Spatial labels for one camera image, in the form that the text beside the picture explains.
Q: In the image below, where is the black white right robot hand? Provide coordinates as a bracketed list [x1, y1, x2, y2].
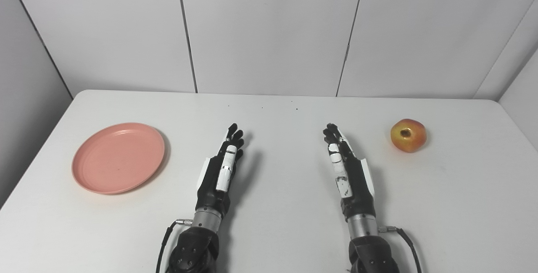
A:
[323, 123, 377, 222]

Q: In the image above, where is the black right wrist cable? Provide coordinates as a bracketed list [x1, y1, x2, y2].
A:
[377, 225, 422, 273]

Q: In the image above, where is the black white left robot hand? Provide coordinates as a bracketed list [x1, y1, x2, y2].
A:
[196, 123, 245, 217]

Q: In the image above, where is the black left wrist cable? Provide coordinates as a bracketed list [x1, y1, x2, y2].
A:
[156, 219, 194, 273]

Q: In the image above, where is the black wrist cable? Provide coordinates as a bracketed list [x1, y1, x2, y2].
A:
[377, 225, 422, 273]
[156, 219, 194, 273]

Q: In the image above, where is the pink round plate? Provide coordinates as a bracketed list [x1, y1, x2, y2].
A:
[71, 122, 166, 195]

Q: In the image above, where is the red yellow apple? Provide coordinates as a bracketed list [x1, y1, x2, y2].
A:
[390, 118, 427, 153]

